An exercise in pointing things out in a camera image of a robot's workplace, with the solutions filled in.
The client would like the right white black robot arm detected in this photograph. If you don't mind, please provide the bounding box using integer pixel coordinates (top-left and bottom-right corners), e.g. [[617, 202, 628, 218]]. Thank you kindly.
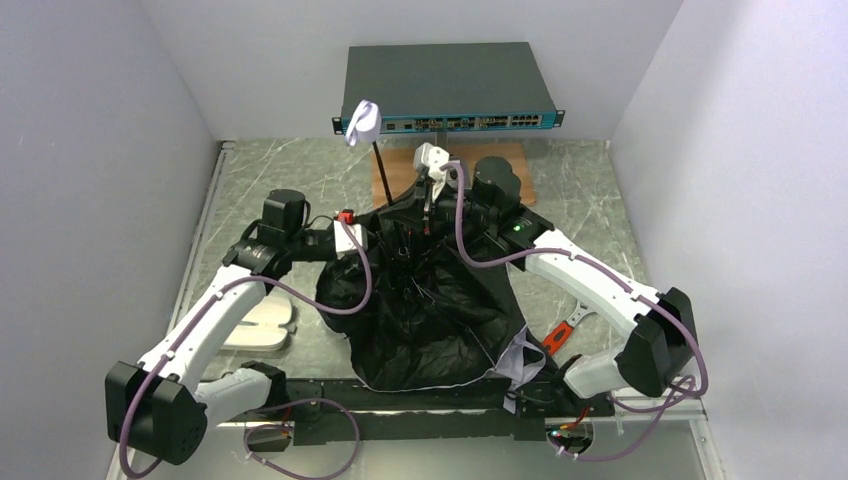
[[378, 159, 708, 403]]

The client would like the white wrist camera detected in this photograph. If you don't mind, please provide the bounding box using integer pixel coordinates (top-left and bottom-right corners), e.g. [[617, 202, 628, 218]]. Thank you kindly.
[[333, 209, 367, 257], [413, 142, 450, 198]]

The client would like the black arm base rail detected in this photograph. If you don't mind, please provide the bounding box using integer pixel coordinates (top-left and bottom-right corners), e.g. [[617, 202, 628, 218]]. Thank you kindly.
[[230, 378, 584, 446]]

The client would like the red handled adjustable wrench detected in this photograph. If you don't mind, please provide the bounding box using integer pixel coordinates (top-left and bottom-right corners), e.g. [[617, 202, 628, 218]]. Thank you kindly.
[[542, 302, 593, 355]]

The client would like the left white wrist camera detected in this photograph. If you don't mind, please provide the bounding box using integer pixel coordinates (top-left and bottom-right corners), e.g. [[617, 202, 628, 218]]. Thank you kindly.
[[333, 209, 367, 257]]

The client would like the beige umbrella case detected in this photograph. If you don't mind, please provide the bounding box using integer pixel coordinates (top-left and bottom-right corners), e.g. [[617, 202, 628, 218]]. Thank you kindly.
[[222, 294, 295, 352]]

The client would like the teal grey network switch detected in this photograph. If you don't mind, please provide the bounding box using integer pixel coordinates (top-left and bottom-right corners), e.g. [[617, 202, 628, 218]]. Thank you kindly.
[[332, 42, 565, 135]]

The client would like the black folding umbrella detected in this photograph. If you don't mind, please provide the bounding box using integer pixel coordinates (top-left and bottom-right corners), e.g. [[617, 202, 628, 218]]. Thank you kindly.
[[316, 185, 555, 393]]

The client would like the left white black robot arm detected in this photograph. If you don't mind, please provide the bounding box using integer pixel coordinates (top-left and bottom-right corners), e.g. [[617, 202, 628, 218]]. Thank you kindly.
[[105, 189, 370, 479]]

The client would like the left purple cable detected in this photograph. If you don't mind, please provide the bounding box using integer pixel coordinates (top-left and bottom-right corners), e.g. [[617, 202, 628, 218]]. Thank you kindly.
[[117, 221, 375, 480]]

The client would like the wooden base board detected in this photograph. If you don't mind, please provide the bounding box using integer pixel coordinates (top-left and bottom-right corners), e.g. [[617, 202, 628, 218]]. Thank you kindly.
[[372, 142, 537, 207]]

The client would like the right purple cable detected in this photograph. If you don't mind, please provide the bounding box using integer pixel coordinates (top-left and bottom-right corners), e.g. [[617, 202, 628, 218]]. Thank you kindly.
[[438, 160, 710, 464]]

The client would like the purple cable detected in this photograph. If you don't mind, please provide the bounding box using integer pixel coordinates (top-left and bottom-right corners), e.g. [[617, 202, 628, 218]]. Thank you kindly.
[[117, 221, 375, 480], [438, 160, 710, 464]]

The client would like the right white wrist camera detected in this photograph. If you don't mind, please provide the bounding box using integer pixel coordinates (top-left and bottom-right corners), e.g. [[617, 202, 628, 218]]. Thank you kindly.
[[413, 142, 450, 198]]

